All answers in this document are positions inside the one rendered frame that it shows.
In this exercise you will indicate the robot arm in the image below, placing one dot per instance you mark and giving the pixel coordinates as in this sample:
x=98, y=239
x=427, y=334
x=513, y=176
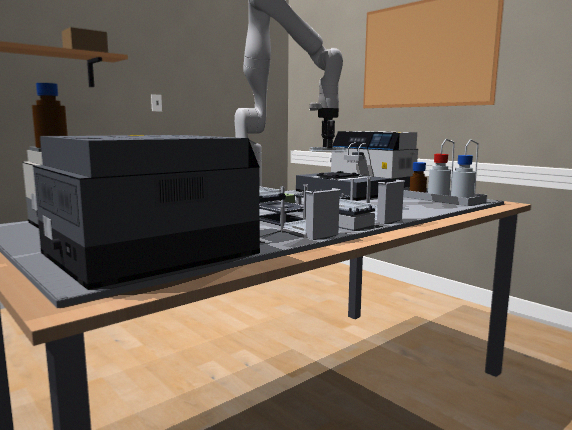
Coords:
x=257, y=64

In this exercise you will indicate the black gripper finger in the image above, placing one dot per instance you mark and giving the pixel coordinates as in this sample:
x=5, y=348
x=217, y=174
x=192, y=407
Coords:
x=324, y=136
x=329, y=134

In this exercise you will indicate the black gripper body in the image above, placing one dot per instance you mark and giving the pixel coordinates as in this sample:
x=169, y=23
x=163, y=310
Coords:
x=328, y=114

